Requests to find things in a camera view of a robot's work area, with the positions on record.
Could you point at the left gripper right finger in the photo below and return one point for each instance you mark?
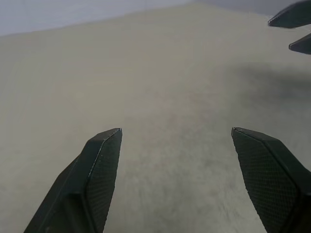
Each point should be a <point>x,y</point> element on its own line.
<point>279,189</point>

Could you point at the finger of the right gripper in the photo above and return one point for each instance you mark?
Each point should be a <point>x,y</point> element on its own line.
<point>294,17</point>
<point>303,44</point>

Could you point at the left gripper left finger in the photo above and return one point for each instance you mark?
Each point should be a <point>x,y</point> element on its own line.
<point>80,194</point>

